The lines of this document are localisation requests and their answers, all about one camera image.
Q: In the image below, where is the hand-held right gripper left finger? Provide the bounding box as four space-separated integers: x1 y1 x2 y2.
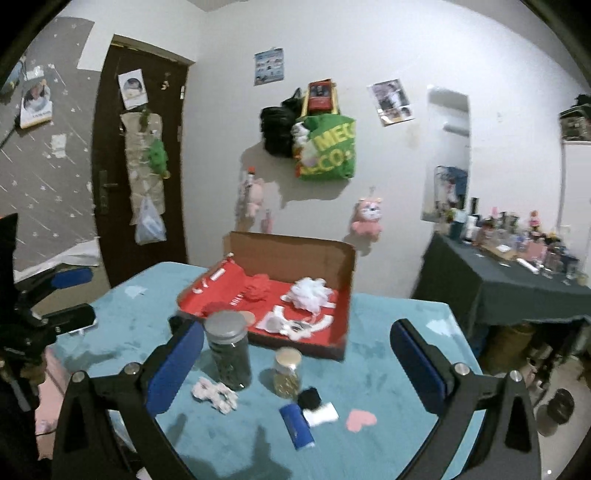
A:
52 316 206 480

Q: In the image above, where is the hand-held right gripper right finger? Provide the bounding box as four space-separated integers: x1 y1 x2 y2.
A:
390 318 542 480

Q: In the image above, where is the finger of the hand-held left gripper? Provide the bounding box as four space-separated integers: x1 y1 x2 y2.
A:
16 267 95 315
28 304 97 337

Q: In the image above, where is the cream knitted scrunchie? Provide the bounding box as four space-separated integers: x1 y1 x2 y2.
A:
191 376 239 414

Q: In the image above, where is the translucent white mesh bag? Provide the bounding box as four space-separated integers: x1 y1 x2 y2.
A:
256 308 289 334

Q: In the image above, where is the white cloth pad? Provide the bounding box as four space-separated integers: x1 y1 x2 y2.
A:
302 401 339 428

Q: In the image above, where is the coral bath pouf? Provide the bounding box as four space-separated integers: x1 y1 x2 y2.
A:
244 273 271 302

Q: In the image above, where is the white fluffy bunny hair clip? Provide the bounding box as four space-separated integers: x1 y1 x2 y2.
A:
281 320 315 341

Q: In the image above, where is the white bath pouf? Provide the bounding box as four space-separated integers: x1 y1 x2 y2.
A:
290 277 329 311

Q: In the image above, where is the blue cloth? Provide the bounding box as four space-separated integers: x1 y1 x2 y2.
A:
279 404 315 450

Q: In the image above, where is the cardboard box with red lining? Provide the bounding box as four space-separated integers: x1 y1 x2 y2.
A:
177 231 356 361

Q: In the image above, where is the glass jar of dark leaves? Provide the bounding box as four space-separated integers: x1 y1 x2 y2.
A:
203 310 253 391

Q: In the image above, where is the pink bed sheet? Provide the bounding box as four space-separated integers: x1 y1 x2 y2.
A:
34 351 61 435

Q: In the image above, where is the clear plastic bag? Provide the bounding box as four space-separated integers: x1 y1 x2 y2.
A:
134 194 167 245

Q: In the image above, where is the small jar with gold lid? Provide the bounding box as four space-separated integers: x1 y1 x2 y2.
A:
272 347 303 400

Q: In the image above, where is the table with dark cloth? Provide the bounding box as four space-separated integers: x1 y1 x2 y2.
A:
412 231 591 374

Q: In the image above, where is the dark wooden door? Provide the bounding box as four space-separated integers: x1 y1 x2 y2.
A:
90 34 197 287

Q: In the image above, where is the beige hanging organizer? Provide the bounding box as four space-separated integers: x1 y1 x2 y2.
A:
119 111 166 215

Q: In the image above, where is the green plush toy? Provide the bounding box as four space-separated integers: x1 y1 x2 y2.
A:
147 138 171 178

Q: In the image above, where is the dark round container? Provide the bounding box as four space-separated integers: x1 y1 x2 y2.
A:
547 388 575 423

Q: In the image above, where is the pink cat plush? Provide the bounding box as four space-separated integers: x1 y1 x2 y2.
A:
351 196 384 241

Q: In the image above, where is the row of cosmetics bottles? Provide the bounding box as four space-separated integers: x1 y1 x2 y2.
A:
438 196 587 284

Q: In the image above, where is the white picture book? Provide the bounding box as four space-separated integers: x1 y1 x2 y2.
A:
19 78 54 130

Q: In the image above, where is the pink plush toy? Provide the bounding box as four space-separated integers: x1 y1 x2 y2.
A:
242 178 265 217

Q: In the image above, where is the stick with red tip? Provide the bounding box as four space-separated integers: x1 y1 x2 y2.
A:
238 167 256 217

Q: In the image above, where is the photo on door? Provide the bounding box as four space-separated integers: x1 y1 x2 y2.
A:
117 68 148 110

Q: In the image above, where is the green tote bag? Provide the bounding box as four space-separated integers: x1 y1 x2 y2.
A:
294 114 357 182

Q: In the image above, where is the white wardrobe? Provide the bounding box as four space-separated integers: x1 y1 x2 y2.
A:
561 141 591 245

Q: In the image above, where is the black bag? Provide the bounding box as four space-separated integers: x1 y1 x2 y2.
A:
259 88 303 158

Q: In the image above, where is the red and yellow bag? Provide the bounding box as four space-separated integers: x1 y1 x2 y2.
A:
300 78 342 118

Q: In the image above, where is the dark storage box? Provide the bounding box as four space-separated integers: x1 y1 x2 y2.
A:
560 95 591 141

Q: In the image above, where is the metal door handle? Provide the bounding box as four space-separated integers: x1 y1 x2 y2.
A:
98 170 118 214

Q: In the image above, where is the wall mirror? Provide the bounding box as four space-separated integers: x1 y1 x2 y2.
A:
421 85 471 223

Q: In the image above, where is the wall photo print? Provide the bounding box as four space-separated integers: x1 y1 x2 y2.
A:
368 79 415 127

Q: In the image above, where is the blue wall poster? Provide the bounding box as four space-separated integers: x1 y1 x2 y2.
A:
254 47 286 86

